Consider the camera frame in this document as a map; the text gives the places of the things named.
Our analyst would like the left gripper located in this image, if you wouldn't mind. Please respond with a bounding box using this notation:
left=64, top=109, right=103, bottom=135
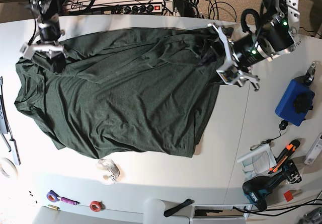
left=197, top=22, right=261, bottom=92

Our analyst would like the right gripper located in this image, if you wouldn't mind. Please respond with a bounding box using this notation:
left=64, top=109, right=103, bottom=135
left=20, top=22, right=68, bottom=73

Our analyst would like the dark green t-shirt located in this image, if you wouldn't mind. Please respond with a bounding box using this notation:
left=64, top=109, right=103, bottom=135
left=15, top=28, right=222, bottom=159

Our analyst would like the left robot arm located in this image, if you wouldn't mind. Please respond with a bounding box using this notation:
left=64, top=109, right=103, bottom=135
left=208, top=0, right=301, bottom=91

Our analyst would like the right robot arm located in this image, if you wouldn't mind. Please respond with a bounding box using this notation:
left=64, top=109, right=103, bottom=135
left=20, top=0, right=68, bottom=73

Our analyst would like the black power strip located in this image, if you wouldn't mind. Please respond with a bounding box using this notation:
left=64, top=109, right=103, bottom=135
left=111, top=4, right=163, bottom=15

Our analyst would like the blue plastic box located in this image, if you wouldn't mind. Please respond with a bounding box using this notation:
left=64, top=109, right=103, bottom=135
left=275, top=76, right=315, bottom=126

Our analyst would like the metal clamp tool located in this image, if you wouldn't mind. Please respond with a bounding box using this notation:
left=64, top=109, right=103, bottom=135
left=304, top=61, right=316, bottom=86

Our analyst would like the silver carabiner clip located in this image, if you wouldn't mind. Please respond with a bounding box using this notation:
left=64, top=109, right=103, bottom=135
left=250, top=139, right=272, bottom=151

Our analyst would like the white paper manual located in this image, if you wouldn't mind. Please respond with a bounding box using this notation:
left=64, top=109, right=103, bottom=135
left=237, top=143, right=276, bottom=180

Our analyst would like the orange black utility knife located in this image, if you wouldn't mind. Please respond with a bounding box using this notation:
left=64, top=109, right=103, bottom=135
left=267, top=139, right=300, bottom=175

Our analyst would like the white tape roll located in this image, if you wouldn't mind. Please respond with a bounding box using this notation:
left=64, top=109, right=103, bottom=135
left=1, top=158, right=18, bottom=179

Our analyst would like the purple tape roll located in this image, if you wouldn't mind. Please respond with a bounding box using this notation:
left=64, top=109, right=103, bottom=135
left=46, top=190, right=60, bottom=202

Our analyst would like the brass small cylinder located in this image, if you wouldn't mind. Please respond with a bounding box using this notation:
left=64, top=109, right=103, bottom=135
left=47, top=205, right=60, bottom=210

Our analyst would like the red tape roll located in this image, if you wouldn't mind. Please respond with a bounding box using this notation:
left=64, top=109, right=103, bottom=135
left=89, top=201, right=102, bottom=212

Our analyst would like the red square sticker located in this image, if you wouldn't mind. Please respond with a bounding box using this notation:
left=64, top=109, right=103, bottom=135
left=284, top=190, right=294, bottom=202

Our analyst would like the black cordless drill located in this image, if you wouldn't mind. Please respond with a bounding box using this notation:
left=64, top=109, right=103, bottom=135
left=242, top=160, right=302, bottom=211

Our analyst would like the black strap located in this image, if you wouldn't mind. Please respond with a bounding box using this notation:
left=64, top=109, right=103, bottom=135
left=164, top=198, right=194, bottom=217

